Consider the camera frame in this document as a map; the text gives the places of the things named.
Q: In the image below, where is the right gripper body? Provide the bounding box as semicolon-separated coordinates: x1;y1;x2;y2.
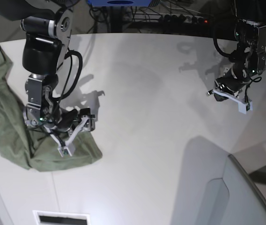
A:
51;109;78;133

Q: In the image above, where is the blue bin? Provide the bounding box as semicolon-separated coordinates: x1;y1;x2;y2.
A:
88;0;151;7

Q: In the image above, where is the green t-shirt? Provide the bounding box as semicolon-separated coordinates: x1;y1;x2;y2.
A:
0;46;103;172

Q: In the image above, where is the grey metal table-side rail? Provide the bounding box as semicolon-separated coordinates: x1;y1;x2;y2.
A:
229;154;266;212

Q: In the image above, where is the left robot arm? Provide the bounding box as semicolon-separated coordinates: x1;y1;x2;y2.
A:
209;0;266;102

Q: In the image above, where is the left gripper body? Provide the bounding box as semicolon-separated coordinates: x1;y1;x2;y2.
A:
216;67;249;96

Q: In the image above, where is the black power strip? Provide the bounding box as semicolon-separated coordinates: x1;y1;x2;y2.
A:
158;14;209;25

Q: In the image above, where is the white label with black bar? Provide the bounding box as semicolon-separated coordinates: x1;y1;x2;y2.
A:
33;210;91;225

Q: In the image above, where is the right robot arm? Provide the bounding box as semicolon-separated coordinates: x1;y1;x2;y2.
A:
0;0;78;133

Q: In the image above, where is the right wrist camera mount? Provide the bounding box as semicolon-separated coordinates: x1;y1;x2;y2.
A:
44;107;95;157

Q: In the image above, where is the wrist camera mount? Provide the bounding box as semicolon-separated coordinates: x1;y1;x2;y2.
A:
207;84;253;114
44;107;95;157

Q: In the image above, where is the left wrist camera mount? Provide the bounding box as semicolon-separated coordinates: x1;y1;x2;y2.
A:
207;84;253;114

